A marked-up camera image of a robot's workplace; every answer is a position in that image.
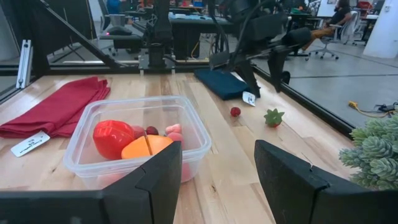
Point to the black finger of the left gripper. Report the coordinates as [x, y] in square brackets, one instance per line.
[251, 77]
[276, 68]

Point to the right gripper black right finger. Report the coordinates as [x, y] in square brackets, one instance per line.
[295, 193]

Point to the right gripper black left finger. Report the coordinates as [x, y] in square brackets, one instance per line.
[149, 193]

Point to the red toy cherry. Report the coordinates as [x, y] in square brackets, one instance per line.
[235, 111]

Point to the orange toy fruit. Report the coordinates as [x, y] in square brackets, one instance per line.
[136, 149]

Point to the red toy strawberry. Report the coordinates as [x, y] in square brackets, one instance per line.
[273, 119]

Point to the pink toy peach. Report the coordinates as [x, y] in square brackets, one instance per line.
[176, 139]

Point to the dark purple toy berry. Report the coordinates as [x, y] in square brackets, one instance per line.
[151, 130]

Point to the red toy bell pepper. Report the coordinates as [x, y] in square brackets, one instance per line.
[112, 138]

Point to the clear plastic tupperware container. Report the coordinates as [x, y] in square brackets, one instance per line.
[77, 155]

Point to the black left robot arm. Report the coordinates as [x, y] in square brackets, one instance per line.
[160, 31]

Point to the white paper tag, short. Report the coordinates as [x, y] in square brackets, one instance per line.
[248, 98]

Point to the dark blue folded cloth napkin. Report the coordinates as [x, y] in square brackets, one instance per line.
[220, 82]

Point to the black desk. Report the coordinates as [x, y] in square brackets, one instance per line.
[186, 40]

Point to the grey office chair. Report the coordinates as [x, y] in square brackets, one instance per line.
[348, 31]

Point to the person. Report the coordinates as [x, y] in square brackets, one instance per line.
[115, 5]
[339, 15]

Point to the green succulent plant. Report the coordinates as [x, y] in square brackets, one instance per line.
[373, 149]

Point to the white building pillar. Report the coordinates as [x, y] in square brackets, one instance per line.
[382, 31]

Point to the magenta folded cloth napkin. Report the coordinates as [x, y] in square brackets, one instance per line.
[56, 109]

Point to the white paper tag, long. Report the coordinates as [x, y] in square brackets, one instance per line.
[29, 143]

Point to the silver aluminium extrusion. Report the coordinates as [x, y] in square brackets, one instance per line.
[24, 62]

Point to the black table edge rail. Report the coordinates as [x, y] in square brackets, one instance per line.
[311, 105]

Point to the black rig frame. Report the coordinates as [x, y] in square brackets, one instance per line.
[77, 37]

